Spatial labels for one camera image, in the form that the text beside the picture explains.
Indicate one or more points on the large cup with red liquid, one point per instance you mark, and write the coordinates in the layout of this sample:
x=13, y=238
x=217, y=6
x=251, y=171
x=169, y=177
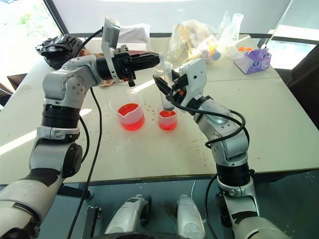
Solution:
x=130, y=117

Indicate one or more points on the purple tissue pack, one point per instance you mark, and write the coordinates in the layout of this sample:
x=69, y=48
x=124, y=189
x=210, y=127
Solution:
x=254, y=61

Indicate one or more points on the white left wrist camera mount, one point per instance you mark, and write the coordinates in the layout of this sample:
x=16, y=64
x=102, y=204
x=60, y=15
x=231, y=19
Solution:
x=111, y=37

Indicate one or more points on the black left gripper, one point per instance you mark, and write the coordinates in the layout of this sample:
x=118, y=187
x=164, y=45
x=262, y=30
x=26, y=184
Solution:
x=122, y=63

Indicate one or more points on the small cup with red liquid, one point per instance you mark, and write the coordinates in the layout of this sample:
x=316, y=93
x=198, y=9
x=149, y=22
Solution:
x=166, y=122

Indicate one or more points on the crumpled clear plastic bag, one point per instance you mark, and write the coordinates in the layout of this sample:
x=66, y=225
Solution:
x=228, y=42

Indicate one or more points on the brown cardboard box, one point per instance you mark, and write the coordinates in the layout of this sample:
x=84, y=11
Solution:
x=15, y=82

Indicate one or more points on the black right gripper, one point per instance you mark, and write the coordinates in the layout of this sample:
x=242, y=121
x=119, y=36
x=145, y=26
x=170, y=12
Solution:
x=179, y=84

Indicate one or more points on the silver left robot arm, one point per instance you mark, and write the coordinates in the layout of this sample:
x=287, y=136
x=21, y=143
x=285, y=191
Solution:
x=64, y=82

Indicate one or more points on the black window frame post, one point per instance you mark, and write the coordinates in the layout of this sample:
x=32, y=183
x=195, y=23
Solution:
x=56, y=16

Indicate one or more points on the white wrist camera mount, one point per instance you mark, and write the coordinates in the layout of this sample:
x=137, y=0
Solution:
x=111, y=37
x=195, y=74

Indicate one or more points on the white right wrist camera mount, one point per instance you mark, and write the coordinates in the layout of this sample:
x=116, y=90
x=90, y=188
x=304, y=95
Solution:
x=195, y=74

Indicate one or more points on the clear bag of bottles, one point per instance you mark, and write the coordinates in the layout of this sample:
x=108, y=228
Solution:
x=189, y=44

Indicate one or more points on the black crumpled glove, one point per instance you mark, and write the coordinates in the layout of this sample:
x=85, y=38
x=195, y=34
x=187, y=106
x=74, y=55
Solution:
x=58, y=49

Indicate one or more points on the silver rounded robot leg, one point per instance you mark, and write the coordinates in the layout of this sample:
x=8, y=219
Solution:
x=129, y=216
x=189, y=216

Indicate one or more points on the black metal bracket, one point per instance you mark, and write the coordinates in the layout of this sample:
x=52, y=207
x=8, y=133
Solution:
x=93, y=219

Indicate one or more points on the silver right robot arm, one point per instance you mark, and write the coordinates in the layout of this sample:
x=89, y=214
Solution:
x=229, y=149

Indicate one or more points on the empty clear plastic cup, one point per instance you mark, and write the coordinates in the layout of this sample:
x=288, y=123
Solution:
x=159, y=72

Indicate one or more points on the orange bottle caps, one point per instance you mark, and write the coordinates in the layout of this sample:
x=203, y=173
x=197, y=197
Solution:
x=243, y=49

